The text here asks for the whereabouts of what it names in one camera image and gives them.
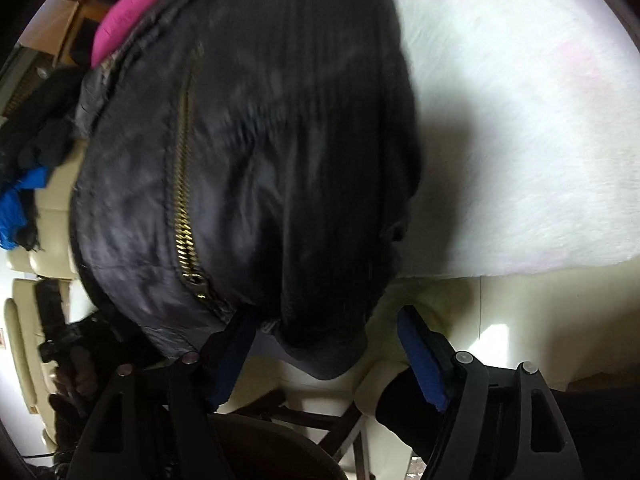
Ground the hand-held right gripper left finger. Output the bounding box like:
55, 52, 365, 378
65, 317, 258, 480

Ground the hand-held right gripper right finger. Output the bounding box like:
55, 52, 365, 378
397, 305, 586, 480

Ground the black quilted jacket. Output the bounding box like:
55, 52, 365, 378
70, 0, 423, 381

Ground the person's left hand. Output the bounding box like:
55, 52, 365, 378
47, 345, 103, 418

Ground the dark wooden stool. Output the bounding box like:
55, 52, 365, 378
232, 392, 368, 468

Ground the cream leather sofa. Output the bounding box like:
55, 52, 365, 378
2, 137, 640, 480

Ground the blue jacket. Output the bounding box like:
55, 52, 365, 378
0, 167, 51, 251

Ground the white blanket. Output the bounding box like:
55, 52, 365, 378
375, 0, 640, 281

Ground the pink pillow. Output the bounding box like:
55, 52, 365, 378
90, 0, 201, 68

